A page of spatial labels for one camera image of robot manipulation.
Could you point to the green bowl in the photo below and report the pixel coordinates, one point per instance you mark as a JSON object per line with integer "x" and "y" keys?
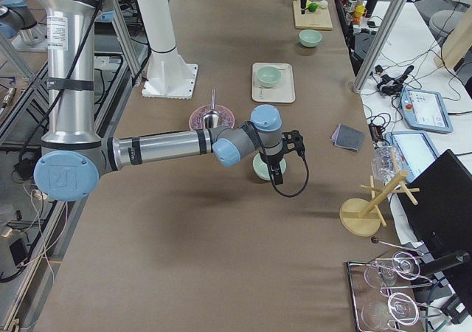
{"x": 310, "y": 38}
{"x": 268, "y": 76}
{"x": 261, "y": 168}

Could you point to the green lime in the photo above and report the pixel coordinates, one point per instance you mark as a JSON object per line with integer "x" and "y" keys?
{"x": 312, "y": 7}

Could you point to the white garlic bulb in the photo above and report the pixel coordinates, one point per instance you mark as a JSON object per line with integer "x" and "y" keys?
{"x": 323, "y": 4}

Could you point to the wooden cutting board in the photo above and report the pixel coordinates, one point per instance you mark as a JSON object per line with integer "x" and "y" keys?
{"x": 318, "y": 20}

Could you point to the pink bowl with ice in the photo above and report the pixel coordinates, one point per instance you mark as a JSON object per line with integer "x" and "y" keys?
{"x": 227, "y": 117}

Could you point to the folded grey cloth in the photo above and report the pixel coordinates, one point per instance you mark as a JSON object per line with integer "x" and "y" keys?
{"x": 347, "y": 138}

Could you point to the green bowl on tray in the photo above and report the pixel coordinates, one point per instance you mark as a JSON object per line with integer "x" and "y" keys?
{"x": 268, "y": 76}

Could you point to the beige rabbit serving tray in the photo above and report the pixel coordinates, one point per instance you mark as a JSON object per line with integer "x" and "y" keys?
{"x": 282, "y": 92}

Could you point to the metal ice scoop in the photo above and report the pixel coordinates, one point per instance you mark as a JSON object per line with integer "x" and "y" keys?
{"x": 212, "y": 117}

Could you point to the wooden mug tree stand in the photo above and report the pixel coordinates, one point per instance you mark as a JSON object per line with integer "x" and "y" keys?
{"x": 364, "y": 217}

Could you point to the blue teach pendant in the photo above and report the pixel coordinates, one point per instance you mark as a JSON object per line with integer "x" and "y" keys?
{"x": 416, "y": 149}
{"x": 425, "y": 110}

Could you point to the black monitor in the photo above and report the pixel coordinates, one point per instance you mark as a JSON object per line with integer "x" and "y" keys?
{"x": 442, "y": 216}

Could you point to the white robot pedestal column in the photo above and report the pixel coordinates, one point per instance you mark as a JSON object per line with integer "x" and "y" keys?
{"x": 168, "y": 75}

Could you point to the wire glass rack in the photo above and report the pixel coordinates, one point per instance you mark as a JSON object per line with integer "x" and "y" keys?
{"x": 381, "y": 294}

